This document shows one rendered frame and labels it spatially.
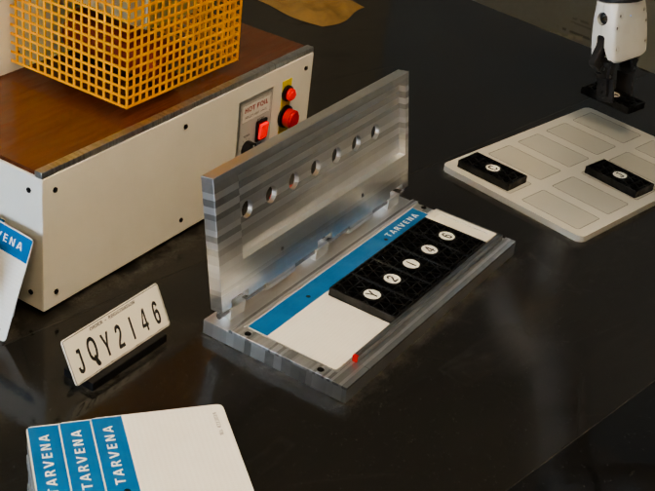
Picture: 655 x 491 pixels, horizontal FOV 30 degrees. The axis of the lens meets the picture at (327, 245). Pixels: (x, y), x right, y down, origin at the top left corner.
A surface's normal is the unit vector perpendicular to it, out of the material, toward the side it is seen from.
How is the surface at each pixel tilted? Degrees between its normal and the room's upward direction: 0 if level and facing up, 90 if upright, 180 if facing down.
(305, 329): 0
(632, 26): 78
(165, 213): 90
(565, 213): 0
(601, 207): 0
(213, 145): 90
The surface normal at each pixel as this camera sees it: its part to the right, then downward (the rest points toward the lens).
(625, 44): 0.69, 0.24
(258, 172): 0.83, 0.22
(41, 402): 0.11, -0.85
